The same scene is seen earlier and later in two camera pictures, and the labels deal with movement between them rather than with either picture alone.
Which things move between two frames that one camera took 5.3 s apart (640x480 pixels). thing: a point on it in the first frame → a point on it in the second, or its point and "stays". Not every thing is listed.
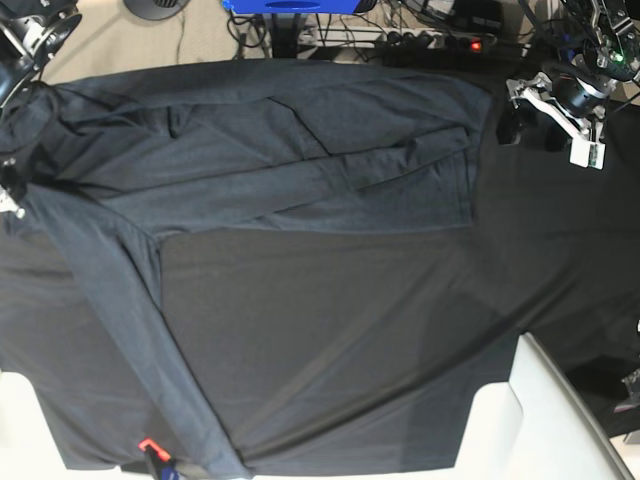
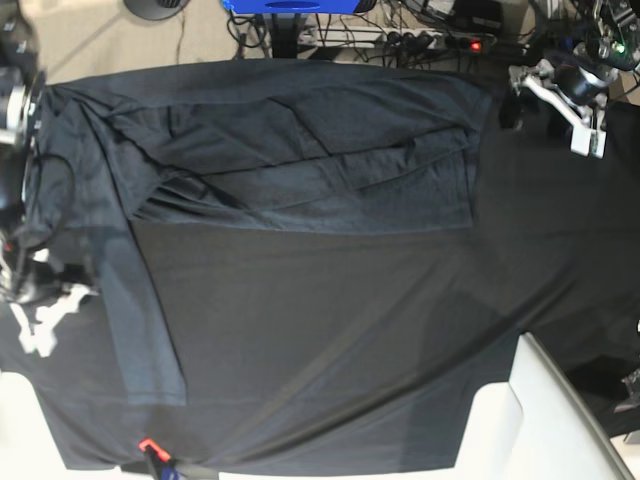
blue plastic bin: x=290 y=6 stays
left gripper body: x=9 y=201 → x=45 y=291
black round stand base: x=156 y=10 stays
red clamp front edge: x=162 y=453 stays
